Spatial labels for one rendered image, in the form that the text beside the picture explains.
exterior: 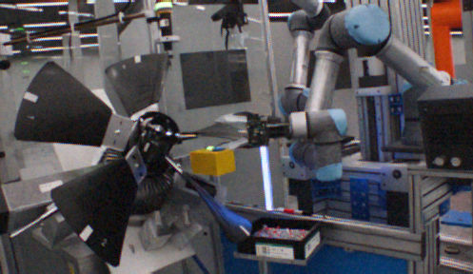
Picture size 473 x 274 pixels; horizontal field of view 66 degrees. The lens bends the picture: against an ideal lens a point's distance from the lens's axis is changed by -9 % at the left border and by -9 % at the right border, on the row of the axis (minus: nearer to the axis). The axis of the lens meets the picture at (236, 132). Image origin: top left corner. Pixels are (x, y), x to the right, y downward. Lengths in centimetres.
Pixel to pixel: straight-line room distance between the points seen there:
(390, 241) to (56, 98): 99
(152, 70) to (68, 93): 30
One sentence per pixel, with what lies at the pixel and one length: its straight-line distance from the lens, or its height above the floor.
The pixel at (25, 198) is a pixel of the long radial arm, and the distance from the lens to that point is 102.
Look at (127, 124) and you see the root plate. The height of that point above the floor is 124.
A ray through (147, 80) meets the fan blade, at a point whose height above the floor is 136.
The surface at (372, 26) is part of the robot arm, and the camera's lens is 113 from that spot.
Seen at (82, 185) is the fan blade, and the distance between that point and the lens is 87.
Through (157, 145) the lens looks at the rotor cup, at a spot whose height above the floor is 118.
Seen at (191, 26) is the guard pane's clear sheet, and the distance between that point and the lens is 214.
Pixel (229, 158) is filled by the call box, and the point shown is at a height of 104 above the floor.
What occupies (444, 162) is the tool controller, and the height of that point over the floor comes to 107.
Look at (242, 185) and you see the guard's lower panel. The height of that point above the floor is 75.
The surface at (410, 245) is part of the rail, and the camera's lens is 117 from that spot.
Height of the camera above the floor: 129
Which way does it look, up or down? 6 degrees down
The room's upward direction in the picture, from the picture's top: 7 degrees counter-clockwise
